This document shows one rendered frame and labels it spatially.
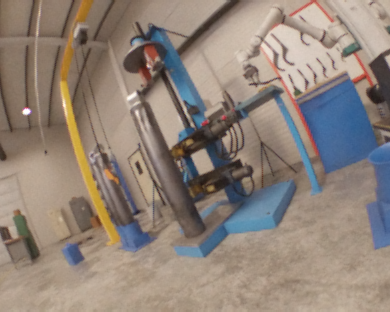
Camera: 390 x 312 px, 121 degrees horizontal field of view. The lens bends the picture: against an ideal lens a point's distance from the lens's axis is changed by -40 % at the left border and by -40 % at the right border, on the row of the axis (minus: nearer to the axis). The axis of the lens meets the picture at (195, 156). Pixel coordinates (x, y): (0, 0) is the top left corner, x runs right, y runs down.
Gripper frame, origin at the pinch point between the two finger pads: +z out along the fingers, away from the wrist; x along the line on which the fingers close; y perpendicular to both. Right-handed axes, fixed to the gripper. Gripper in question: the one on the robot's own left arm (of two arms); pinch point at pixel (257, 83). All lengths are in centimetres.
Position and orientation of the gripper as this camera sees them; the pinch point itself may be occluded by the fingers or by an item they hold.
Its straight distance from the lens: 157.9
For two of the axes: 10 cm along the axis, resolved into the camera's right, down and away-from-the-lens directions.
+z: 4.2, 9.1, -0.6
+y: -7.7, 3.2, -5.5
